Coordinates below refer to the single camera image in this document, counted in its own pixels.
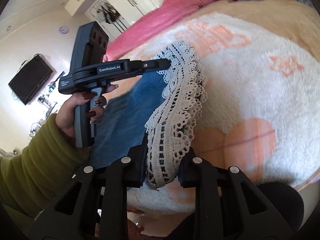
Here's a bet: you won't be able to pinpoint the blue denim pants lace trim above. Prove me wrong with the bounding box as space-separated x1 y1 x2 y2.
88 41 207 189

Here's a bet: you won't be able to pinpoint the green sleeved left forearm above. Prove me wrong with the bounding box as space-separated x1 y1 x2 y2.
1 114 89 233

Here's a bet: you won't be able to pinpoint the left hand red nails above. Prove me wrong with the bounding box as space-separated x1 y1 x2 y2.
55 93 107 139

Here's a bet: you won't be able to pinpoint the white desk with clutter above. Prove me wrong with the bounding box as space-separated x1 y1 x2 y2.
29 71 65 139

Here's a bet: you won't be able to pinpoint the hanging bags on door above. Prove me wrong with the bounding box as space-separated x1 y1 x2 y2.
95 2 120 24

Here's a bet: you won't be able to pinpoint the peach white fleece blanket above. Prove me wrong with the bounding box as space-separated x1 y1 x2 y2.
105 0 320 217

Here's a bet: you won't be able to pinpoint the pink comforter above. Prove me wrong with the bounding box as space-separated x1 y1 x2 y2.
103 0 218 62

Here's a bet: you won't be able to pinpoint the tan bed sheet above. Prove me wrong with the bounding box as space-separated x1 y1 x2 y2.
193 0 320 60

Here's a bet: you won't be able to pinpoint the purple wall clock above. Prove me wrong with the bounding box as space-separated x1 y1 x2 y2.
59 26 69 35

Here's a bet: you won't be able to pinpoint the black wall television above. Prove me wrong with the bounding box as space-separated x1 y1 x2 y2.
8 54 54 105

